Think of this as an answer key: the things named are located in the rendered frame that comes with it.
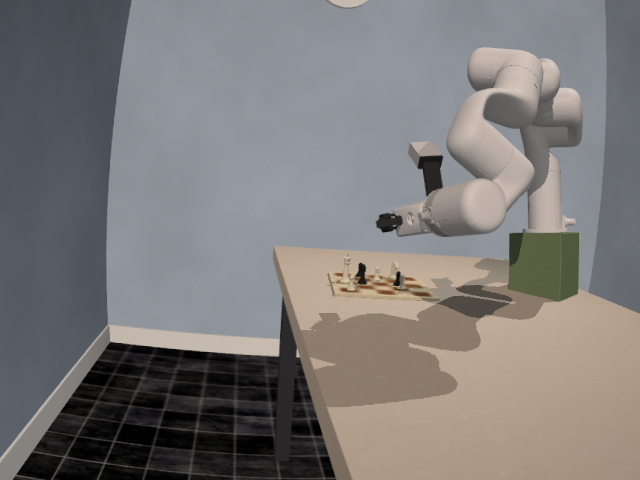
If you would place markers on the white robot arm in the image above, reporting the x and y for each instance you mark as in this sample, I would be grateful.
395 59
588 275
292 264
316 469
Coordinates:
515 80

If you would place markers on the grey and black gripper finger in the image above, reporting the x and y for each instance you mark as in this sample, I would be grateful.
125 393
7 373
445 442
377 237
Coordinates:
387 224

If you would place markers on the brown and cream chessboard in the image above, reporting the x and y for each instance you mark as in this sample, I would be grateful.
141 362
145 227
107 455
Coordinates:
384 289

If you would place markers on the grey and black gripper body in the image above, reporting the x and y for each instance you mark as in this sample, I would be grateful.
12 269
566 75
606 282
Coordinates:
411 224

